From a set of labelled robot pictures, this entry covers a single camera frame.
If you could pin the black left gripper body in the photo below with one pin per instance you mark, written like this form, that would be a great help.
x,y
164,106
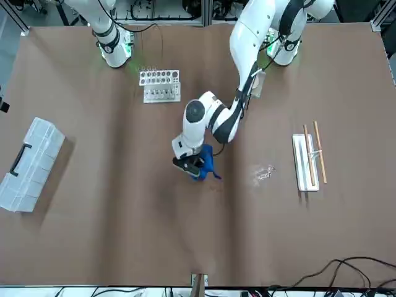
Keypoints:
x,y
188,165

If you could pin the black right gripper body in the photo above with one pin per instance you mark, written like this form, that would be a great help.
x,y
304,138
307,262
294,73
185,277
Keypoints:
x,y
3,105

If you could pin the blue rag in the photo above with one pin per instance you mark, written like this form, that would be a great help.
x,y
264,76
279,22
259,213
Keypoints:
x,y
208,161

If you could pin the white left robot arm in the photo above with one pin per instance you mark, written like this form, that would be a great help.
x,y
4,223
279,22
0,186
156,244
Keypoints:
x,y
247,40

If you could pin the white test tube rack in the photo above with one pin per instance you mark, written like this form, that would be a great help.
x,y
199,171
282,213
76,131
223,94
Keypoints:
x,y
161,92

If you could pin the clear stand with wooden disc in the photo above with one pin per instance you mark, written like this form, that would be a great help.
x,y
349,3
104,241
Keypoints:
x,y
260,83

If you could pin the white side table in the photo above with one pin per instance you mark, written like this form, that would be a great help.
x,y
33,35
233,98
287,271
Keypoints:
x,y
31,292

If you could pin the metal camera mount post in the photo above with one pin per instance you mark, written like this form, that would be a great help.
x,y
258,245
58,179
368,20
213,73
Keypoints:
x,y
198,284

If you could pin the aluminium frame rail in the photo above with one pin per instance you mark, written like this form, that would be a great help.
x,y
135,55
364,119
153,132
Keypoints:
x,y
154,22

